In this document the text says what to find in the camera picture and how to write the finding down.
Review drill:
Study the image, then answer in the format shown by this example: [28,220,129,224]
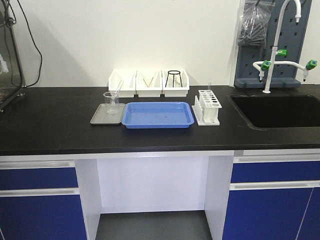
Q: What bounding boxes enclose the grey metal tray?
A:
[90,103,126,125]

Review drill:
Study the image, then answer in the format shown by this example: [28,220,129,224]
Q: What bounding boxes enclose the blue left cabinet drawers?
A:
[0,160,88,240]

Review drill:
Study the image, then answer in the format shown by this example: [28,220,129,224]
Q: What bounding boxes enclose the metal frame stand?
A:
[0,0,25,112]

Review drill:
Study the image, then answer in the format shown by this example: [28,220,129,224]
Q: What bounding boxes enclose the white test tube rack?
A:
[192,90,222,126]

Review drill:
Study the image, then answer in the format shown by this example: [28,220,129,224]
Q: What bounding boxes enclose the white right storage bin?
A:
[161,69,190,97]

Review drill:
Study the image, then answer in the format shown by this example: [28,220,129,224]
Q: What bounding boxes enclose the white lab faucet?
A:
[252,0,318,94]

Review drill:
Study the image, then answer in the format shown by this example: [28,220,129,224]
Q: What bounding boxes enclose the yellow green plastic sticks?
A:
[142,76,155,88]

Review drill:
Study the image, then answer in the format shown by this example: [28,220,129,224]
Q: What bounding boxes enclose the clear glass beaker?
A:
[103,91,119,114]

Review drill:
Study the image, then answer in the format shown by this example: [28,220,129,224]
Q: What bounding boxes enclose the blue cabinet drawers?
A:
[222,155,320,240]
[0,160,88,240]

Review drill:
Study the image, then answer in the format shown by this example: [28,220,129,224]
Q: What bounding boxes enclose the clear plastic bag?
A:
[237,0,275,48]

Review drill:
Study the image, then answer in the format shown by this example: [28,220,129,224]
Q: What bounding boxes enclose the black hanging cable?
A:
[4,0,43,88]

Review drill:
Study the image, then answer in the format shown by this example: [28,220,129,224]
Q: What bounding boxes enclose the black lab sink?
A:
[231,95,320,129]

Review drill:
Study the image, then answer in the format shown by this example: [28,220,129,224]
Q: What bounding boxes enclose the white middle storage bin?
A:
[136,69,163,98]

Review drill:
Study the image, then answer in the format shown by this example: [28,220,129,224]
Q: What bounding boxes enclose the clear glass flask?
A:
[169,74,182,88]

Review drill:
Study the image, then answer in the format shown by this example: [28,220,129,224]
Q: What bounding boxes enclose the clear test tube in rack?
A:
[207,82,212,95]

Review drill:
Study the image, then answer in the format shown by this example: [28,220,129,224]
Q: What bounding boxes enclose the blue right cabinet drawers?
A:
[222,155,320,240]

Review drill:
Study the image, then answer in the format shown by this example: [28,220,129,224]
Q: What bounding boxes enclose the white storage bin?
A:
[136,69,163,98]
[108,69,137,98]
[161,69,190,97]

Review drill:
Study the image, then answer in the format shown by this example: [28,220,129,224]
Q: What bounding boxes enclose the white left storage bin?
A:
[108,69,137,98]

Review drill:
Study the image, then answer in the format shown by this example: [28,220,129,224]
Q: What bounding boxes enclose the black wire tripod stand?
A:
[165,70,183,88]

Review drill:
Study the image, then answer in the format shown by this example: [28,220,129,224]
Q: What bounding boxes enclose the blue plastic tray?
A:
[121,101,194,129]

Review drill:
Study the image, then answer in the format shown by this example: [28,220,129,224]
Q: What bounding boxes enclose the grey pegboard drying rack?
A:
[234,0,312,89]

